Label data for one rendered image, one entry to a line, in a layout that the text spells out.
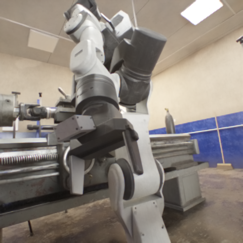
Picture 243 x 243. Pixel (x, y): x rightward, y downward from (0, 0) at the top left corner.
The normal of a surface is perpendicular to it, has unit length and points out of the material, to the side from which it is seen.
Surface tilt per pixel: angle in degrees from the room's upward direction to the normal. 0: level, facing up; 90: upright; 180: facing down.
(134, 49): 109
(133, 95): 145
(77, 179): 75
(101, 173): 90
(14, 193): 90
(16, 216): 90
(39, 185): 90
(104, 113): 68
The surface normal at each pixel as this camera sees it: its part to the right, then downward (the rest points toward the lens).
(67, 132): -0.37, -0.03
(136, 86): 0.31, 0.67
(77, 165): 0.84, -0.42
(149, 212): 0.33, -0.61
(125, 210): 0.41, -0.12
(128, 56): -0.72, 0.26
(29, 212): 0.57, -0.22
